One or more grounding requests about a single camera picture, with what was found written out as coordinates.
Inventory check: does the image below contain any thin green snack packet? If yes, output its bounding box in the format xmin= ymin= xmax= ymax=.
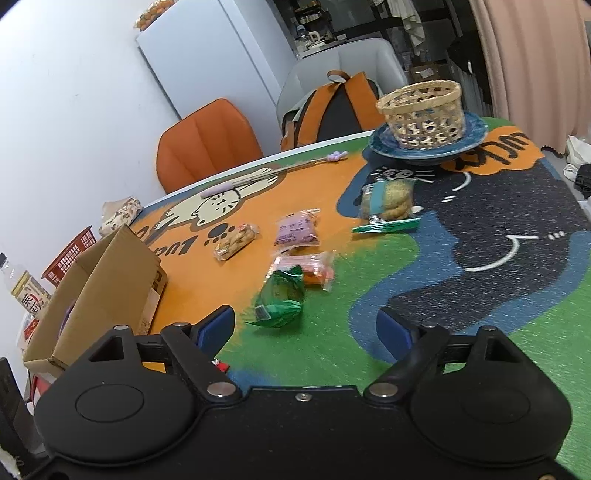
xmin=352 ymin=215 xmax=422 ymax=234

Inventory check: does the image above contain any clear biscuit packet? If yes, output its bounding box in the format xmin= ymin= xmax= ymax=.
xmin=359 ymin=178 xmax=416 ymax=221

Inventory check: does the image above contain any tea bottle black cap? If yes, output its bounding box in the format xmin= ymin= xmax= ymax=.
xmin=0 ymin=251 xmax=52 ymax=319

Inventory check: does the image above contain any orange chair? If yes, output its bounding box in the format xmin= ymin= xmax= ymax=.
xmin=157 ymin=98 xmax=264 ymax=195

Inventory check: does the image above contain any small purple snack packet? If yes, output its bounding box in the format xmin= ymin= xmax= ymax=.
xmin=273 ymin=209 xmax=321 ymax=249

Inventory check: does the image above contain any green crinkled snack packet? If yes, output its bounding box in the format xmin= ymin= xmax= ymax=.
xmin=245 ymin=267 xmax=305 ymax=329

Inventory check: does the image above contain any brown cardboard box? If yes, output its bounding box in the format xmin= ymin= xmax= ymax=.
xmin=22 ymin=224 xmax=168 ymax=381

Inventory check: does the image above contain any orange and black backpack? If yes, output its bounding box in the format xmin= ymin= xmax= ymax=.
xmin=279 ymin=70 xmax=386 ymax=151

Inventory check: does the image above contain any white plastic bag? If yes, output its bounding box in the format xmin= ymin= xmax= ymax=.
xmin=566 ymin=135 xmax=591 ymax=171

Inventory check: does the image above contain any pink curtain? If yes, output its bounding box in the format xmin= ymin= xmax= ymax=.
xmin=468 ymin=0 xmax=591 ymax=153

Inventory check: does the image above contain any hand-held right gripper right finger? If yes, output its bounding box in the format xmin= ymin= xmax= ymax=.
xmin=362 ymin=306 xmax=536 ymax=403

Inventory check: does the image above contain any white hanging garment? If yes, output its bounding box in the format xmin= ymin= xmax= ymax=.
xmin=401 ymin=0 xmax=426 ymax=47

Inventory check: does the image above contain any red plastic basket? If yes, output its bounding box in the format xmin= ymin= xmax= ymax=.
xmin=41 ymin=225 xmax=99 ymax=289

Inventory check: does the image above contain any thin stick lilac handle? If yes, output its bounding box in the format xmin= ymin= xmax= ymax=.
xmin=199 ymin=150 xmax=348 ymax=198

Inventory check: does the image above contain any blue plate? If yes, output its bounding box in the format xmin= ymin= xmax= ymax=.
xmin=368 ymin=111 xmax=488 ymax=166

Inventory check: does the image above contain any grey chair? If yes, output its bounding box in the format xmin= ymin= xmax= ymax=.
xmin=276 ymin=38 xmax=409 ymax=127

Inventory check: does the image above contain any woven bamboo basket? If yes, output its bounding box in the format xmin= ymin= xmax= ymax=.
xmin=375 ymin=80 xmax=466 ymax=151

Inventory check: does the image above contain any floral tissue box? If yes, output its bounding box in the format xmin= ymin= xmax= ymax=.
xmin=98 ymin=196 xmax=143 ymax=240

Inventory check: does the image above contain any pink and orange snack packet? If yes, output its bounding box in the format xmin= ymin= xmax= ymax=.
xmin=265 ymin=251 xmax=337 ymax=292

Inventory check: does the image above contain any small brown carton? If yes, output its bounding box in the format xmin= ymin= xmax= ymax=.
xmin=409 ymin=62 xmax=451 ymax=84

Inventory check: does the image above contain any clear nut bar packet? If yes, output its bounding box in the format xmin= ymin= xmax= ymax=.
xmin=212 ymin=223 xmax=258 ymax=261

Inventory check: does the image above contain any white refrigerator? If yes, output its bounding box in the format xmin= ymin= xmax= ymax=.
xmin=135 ymin=0 xmax=301 ymax=121

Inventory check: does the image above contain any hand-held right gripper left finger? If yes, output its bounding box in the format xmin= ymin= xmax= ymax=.
xmin=69 ymin=305 xmax=243 ymax=402

